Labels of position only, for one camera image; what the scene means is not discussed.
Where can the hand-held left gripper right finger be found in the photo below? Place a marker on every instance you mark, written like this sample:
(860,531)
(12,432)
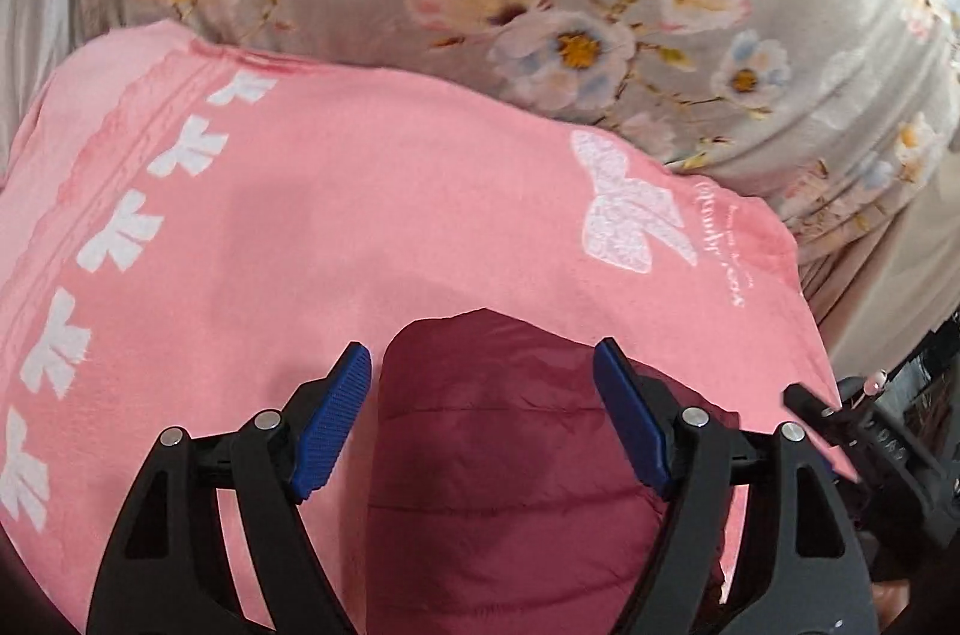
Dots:
(630,417)

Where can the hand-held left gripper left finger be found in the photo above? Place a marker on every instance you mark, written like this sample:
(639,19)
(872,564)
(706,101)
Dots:
(334,425)

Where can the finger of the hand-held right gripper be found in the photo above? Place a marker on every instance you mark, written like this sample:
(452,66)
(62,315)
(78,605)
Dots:
(853,396)
(814,408)

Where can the maroon puffer jacket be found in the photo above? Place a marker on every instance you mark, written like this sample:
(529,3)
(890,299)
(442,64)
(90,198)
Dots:
(487,455)

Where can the dark furniture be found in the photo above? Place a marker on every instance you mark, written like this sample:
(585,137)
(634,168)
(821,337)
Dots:
(930,395)

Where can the beige curtain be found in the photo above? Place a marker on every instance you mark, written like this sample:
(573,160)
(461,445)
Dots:
(885,282)

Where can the grey curtain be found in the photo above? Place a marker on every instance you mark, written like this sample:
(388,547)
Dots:
(37,42)

